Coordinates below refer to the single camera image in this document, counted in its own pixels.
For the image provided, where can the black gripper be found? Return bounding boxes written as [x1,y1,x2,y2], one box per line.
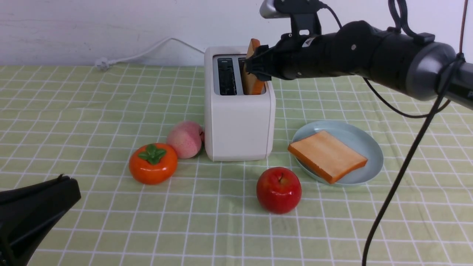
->
[245,33,338,82]

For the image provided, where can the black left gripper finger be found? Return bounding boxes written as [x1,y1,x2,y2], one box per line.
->
[0,174,81,266]

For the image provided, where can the toast slice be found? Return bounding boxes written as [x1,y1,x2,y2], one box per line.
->
[241,38,265,95]
[287,131,368,184]

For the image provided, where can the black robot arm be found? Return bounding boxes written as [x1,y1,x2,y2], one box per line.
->
[0,21,472,266]

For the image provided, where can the white two-slot toaster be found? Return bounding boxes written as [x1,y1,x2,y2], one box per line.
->
[204,47,276,162]

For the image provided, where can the pink peach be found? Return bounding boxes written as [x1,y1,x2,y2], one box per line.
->
[167,120,205,159]

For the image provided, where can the green checkered tablecloth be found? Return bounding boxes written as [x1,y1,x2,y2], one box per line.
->
[0,64,473,266]

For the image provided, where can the red apple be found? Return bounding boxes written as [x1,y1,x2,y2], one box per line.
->
[256,167,302,214]

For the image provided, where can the light blue round plate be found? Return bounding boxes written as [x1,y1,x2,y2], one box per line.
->
[292,120,384,187]

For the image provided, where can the orange persimmon with green leaf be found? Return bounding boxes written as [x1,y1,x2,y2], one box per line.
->
[128,143,178,185]

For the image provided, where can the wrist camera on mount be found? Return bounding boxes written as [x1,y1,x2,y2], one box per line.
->
[259,0,328,37]

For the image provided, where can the white power cord with plug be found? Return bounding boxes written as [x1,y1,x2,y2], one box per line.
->
[95,37,205,71]

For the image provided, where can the black cable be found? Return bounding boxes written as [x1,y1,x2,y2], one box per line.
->
[321,0,473,266]

